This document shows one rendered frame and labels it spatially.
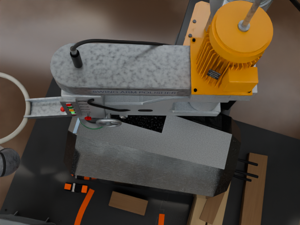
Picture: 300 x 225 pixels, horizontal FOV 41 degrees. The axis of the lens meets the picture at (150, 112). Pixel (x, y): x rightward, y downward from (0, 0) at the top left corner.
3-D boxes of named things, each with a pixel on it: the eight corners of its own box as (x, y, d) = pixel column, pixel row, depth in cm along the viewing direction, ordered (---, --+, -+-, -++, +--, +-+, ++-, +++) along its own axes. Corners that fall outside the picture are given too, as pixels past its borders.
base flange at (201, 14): (196, 2, 304) (197, -2, 300) (258, 20, 303) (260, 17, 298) (178, 59, 291) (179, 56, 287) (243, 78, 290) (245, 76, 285)
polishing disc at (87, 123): (84, 133, 263) (84, 132, 262) (74, 103, 268) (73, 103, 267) (114, 122, 266) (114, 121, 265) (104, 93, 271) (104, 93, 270)
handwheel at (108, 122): (122, 112, 239) (122, 105, 224) (122, 128, 236) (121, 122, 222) (97, 111, 238) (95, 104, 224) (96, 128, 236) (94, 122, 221)
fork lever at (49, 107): (130, 89, 249) (128, 86, 244) (130, 118, 244) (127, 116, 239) (29, 95, 263) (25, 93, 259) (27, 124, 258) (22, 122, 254)
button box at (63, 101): (82, 111, 227) (75, 96, 199) (82, 116, 226) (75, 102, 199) (68, 111, 226) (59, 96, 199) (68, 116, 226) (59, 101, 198)
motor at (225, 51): (247, 39, 192) (277, -6, 153) (252, 102, 183) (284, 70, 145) (189, 38, 190) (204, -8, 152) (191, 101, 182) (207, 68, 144)
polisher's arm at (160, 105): (213, 89, 252) (232, 59, 205) (214, 125, 246) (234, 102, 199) (96, 88, 249) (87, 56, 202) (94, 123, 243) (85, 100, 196)
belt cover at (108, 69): (244, 56, 207) (254, 43, 191) (247, 103, 201) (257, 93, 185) (57, 52, 203) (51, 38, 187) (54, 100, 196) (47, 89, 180)
